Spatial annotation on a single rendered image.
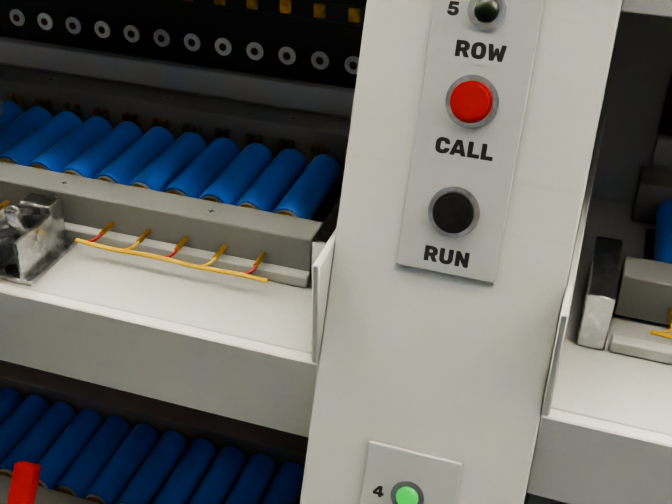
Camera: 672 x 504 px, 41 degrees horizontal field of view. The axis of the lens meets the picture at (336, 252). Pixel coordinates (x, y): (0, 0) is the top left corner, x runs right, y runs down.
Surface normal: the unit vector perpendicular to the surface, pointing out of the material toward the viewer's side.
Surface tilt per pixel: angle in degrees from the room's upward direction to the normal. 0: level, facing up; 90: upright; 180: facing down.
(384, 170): 90
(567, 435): 111
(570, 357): 21
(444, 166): 90
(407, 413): 90
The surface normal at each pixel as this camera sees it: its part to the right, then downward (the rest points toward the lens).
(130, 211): -0.31, 0.52
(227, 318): 0.02, -0.84
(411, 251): -0.29, 0.18
